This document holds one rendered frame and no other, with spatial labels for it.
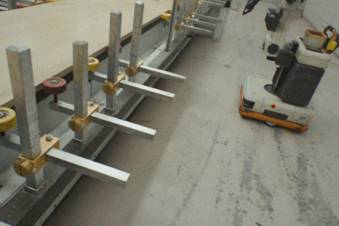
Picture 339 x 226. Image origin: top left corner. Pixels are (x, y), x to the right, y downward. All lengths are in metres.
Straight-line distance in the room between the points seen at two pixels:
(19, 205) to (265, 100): 2.30
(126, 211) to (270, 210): 0.96
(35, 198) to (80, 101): 0.33
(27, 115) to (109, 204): 1.13
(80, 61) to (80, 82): 0.08
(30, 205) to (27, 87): 0.37
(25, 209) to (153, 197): 1.05
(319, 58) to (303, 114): 0.55
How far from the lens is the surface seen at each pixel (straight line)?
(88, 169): 0.81
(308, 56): 2.65
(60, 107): 1.10
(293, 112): 2.81
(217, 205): 1.90
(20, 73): 0.69
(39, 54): 1.34
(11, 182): 1.11
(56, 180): 0.97
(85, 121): 1.02
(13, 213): 0.92
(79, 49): 0.89
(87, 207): 1.77
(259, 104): 2.74
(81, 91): 0.95
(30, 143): 0.81
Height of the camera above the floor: 1.41
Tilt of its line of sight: 30 degrees down
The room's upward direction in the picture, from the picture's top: 10 degrees clockwise
